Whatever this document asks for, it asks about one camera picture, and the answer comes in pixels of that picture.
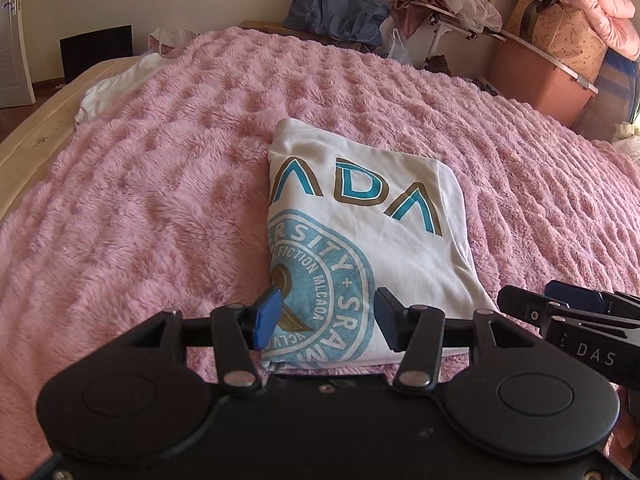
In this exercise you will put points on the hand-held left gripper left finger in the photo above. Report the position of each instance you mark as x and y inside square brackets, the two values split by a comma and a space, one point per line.
[267, 317]

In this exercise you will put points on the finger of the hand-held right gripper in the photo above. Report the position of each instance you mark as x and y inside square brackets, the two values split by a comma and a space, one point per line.
[525, 305]
[575, 292]

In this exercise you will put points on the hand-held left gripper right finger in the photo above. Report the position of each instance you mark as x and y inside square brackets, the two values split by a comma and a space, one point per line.
[390, 320]

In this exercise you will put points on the white printed sweatshirt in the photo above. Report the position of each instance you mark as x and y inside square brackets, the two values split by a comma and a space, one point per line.
[360, 240]

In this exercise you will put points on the dark red clothes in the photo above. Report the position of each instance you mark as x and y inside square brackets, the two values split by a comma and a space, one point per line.
[440, 65]

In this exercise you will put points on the pink clothes pile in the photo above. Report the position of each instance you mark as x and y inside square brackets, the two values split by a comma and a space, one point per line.
[412, 7]

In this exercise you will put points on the white cloth pile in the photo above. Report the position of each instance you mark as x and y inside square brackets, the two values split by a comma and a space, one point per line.
[627, 142]

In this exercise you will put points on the pink fluffy blanket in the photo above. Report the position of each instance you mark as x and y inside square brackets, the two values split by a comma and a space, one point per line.
[150, 185]

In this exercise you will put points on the blue storage bag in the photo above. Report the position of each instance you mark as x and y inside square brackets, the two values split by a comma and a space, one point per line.
[615, 85]

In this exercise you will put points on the pink storage box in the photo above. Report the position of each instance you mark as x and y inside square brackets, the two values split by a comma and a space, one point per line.
[540, 80]

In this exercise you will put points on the patterned fabric storage bag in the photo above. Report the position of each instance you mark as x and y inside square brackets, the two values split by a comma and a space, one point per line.
[560, 27]

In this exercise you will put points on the small clear plastic bag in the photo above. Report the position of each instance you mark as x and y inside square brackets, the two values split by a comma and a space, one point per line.
[400, 50]

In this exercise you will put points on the beige mattress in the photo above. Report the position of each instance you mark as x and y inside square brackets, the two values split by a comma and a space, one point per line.
[30, 145]

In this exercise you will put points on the white folding table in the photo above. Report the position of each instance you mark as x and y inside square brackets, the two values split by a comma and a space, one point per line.
[452, 20]

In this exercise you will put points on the white tote bag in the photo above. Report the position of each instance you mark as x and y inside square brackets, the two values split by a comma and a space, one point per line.
[170, 39]

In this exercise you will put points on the blue duffel bag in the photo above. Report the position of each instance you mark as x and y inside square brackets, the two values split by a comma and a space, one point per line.
[340, 10]

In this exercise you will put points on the black panel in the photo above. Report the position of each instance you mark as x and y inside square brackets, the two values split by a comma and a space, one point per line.
[95, 49]

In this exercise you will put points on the white door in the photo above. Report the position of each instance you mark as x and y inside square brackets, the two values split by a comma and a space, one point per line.
[12, 50]

